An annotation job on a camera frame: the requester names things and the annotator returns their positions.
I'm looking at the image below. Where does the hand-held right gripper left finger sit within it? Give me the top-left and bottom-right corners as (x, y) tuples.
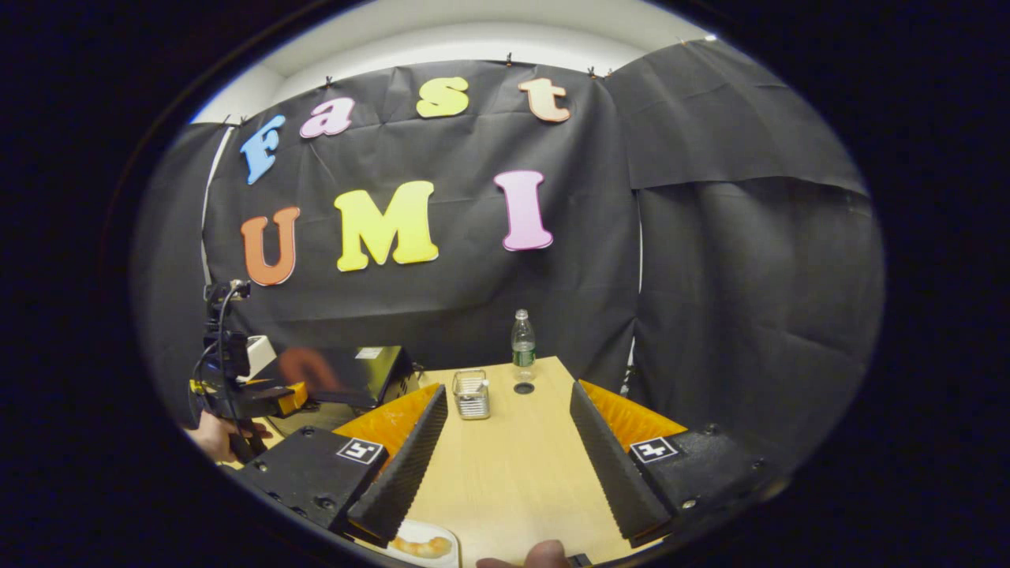
(237, 384), (449, 545)

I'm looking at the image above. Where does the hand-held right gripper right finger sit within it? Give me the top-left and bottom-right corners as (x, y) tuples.
(570, 381), (790, 549)

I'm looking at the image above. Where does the golden croissant bread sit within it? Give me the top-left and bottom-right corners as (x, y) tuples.
(392, 536), (453, 559)

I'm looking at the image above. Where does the black electric oven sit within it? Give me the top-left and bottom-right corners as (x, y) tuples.
(260, 346), (421, 413)

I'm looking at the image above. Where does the white toaster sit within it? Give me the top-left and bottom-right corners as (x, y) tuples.
(247, 335), (278, 379)

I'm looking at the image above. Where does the white plate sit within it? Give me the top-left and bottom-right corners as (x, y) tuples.
(387, 518), (461, 568)

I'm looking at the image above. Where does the metal mesh container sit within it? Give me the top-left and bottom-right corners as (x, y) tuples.
(452, 369), (492, 420)

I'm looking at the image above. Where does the clear water bottle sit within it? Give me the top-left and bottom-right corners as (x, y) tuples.
(511, 309), (537, 383)

